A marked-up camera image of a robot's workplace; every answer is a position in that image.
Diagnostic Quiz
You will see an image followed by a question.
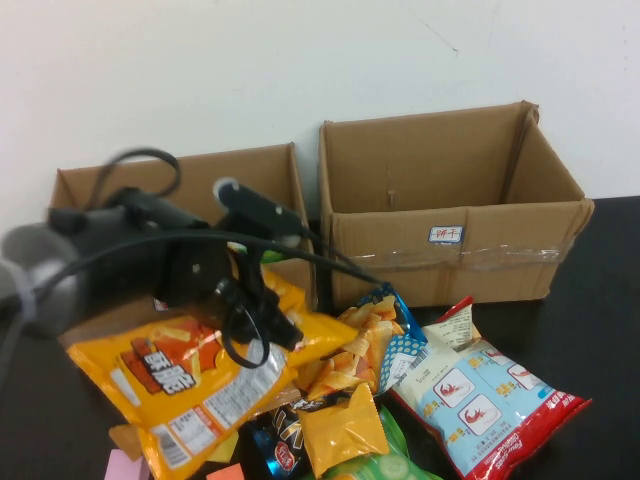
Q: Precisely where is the green snack bag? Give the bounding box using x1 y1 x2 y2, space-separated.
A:
227 242 289 265

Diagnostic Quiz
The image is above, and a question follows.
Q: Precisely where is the green cucumber chip bag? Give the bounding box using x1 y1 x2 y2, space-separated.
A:
299 404 444 480

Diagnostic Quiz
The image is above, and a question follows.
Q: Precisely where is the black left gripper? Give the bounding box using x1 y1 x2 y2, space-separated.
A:
158 238 305 351

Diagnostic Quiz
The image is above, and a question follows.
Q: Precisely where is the black camera cable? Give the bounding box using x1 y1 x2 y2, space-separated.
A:
0 227 389 371

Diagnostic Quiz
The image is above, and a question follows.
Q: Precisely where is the cardboard box with clear tape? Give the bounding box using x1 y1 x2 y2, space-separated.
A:
318 100 596 311

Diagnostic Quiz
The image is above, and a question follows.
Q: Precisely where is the cardboard box marked F2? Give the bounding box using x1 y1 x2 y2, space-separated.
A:
48 142 319 351

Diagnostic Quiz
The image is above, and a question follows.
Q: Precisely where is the small plain yellow snack packet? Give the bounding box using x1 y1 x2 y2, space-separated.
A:
297 382 391 479

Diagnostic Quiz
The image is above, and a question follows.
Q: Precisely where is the orange foam cube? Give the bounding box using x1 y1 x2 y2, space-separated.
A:
205 462 246 480

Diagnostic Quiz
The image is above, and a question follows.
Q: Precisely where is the pink foam cube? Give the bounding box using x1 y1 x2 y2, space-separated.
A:
104 448 151 480

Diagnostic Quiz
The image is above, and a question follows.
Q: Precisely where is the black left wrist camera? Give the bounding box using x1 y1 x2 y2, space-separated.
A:
212 177 311 251

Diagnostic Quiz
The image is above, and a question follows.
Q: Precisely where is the blue bag of orange chips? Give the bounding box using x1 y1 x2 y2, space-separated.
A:
294 282 430 401

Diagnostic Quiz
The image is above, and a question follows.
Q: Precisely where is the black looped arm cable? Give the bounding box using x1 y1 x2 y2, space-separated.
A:
92 146 182 211

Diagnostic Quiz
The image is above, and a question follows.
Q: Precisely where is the yellow foam cube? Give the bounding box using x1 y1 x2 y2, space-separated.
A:
209 429 240 464

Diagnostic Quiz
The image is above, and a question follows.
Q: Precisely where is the large yellow fries chip bag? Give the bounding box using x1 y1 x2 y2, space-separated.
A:
66 264 359 471

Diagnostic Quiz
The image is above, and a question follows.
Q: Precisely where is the red light-blue shrimp cracker bag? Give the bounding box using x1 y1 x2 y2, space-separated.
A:
389 294 594 480

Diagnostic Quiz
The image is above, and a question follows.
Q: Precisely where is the black and blue snack bag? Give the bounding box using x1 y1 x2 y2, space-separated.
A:
249 389 351 479

